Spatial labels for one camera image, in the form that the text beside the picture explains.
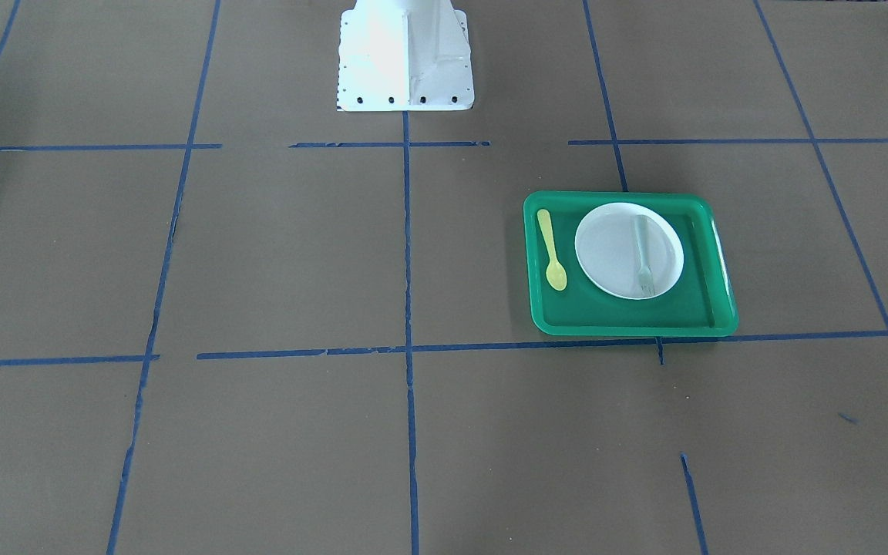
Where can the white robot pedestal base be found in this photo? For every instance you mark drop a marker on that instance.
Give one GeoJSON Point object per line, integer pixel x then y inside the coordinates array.
{"type": "Point", "coordinates": [404, 55]}

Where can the white round plate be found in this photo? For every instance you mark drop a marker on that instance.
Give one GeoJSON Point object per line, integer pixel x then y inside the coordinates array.
{"type": "Point", "coordinates": [607, 251]}

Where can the yellow plastic spoon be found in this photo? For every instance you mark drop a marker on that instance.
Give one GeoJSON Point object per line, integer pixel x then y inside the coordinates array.
{"type": "Point", "coordinates": [555, 272]}

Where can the green plastic tray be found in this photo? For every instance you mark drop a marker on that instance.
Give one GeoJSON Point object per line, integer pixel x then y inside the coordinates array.
{"type": "Point", "coordinates": [701, 305]}

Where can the grey plastic fork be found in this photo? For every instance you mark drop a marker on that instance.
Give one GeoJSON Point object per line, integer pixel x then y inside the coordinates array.
{"type": "Point", "coordinates": [645, 277]}

